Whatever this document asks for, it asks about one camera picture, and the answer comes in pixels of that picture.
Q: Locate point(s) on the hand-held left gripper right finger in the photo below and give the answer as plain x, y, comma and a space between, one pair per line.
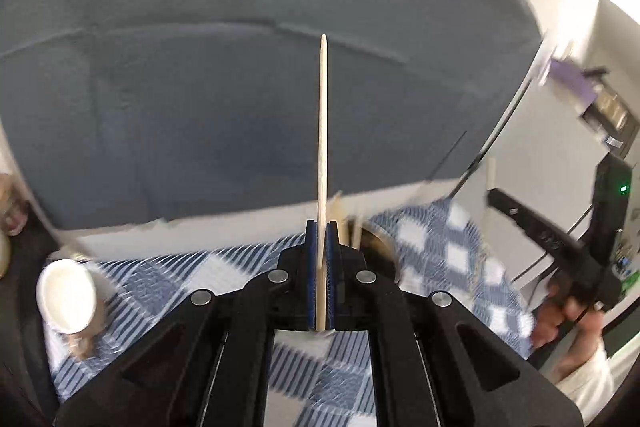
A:
332, 267

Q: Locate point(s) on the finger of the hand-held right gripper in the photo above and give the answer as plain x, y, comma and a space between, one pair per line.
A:
525, 217

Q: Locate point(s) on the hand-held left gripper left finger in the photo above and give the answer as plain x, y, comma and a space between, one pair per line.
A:
311, 267

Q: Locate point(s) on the light wooden chopstick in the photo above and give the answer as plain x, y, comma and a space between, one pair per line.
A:
337, 209
322, 132
492, 172
357, 234

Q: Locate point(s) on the black cylindrical utensil holder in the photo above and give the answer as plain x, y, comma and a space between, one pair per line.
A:
380, 249

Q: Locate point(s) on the person's right forearm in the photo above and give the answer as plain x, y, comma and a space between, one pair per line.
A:
592, 382

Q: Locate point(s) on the person's right hand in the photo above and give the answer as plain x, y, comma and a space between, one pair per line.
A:
552, 307

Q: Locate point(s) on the blue white patterned tablecloth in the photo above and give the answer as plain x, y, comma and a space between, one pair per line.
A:
440, 247

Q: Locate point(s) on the purple box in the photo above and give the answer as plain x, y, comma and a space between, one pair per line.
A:
570, 79

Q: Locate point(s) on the grey sofa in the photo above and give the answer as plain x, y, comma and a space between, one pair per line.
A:
200, 57

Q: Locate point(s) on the white ceramic cup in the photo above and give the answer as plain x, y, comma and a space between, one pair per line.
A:
65, 297

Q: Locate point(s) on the brown round object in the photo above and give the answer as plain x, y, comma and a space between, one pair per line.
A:
11, 207

